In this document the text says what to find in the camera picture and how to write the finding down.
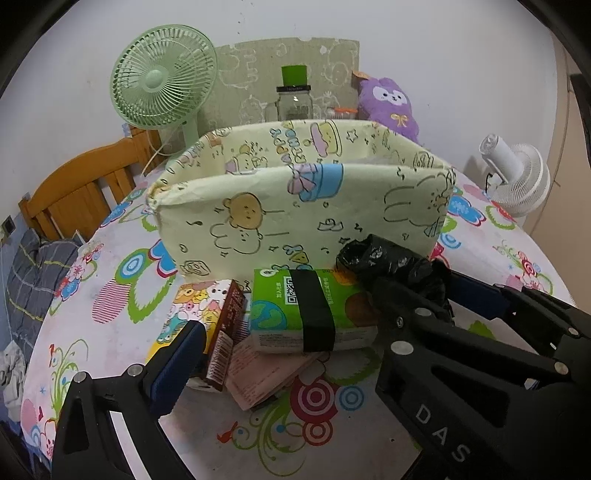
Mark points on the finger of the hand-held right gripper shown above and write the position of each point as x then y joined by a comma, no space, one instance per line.
415,314
475,295

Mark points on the wall socket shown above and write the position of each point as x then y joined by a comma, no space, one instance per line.
8,226

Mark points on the beige door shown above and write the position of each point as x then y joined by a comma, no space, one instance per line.
572,138

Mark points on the pink paper packet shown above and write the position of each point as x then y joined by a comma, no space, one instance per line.
263,374

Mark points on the purple plush bunny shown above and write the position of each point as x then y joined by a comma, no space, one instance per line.
392,101

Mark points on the grey plaid pillow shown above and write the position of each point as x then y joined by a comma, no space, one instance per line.
37,277

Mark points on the colourful cartoon carton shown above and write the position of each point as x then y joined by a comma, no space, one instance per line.
194,309

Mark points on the crumpled white grey cloth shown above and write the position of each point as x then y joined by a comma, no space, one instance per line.
11,374

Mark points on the cotton swab container orange lid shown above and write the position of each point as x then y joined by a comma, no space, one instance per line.
346,111

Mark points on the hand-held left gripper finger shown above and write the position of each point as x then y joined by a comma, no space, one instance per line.
173,364

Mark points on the wooden bed headboard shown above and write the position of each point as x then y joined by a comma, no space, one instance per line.
78,184

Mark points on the black plastic bag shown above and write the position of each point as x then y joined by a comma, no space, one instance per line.
388,258

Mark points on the green tissue packet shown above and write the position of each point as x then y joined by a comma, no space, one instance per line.
277,314

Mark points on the cartoon print cardboard panel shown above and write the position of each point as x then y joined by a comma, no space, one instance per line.
249,69

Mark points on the yellow cartoon print storage box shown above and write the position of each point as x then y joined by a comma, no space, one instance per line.
277,221

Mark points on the glass jar with green lid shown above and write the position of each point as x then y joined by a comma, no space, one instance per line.
295,101

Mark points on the green desk fan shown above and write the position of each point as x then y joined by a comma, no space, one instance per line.
152,81

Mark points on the white standing fan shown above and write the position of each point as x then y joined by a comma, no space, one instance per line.
521,180

